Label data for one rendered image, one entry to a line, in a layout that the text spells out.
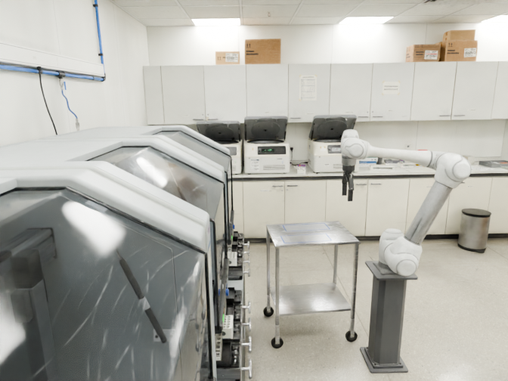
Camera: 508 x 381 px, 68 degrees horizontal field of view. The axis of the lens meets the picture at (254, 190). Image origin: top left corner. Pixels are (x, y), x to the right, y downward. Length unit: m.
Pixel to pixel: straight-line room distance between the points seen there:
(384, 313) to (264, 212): 2.37
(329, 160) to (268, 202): 0.89
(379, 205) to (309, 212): 0.88
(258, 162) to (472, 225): 2.62
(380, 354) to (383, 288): 0.49
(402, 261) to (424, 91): 3.23
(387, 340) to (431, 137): 3.47
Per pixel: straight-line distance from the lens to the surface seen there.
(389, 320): 2.75
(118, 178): 1.21
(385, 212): 4.96
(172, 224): 1.05
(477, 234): 5.11
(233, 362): 1.59
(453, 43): 5.44
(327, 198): 4.71
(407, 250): 2.34
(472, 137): 5.96
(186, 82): 4.79
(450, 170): 2.26
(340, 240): 2.73
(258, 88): 4.73
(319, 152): 4.60
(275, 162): 4.53
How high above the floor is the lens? 1.81
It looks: 14 degrees down
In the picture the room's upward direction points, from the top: 1 degrees counter-clockwise
